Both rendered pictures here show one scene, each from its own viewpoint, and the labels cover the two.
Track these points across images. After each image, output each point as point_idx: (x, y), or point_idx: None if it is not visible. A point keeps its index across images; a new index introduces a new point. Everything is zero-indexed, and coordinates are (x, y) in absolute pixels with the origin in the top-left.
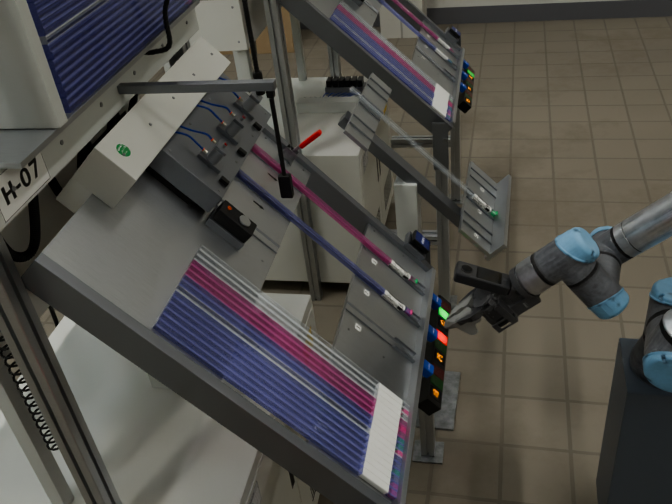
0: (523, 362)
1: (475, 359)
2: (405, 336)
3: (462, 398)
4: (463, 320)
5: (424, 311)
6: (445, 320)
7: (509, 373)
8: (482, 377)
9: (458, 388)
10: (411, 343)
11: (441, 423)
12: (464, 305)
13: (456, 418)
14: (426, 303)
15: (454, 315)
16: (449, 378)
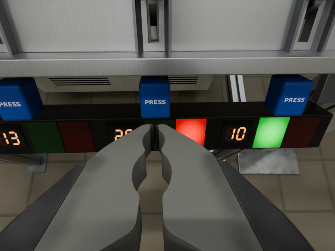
0: (328, 228)
1: (318, 185)
2: (53, 5)
3: (272, 178)
4: (38, 202)
5: (201, 55)
6: (252, 138)
7: (311, 216)
8: (299, 192)
9: (281, 174)
10: (52, 36)
11: (243, 164)
12: (171, 198)
13: (251, 175)
14: (239, 56)
15: (142, 149)
16: (289, 166)
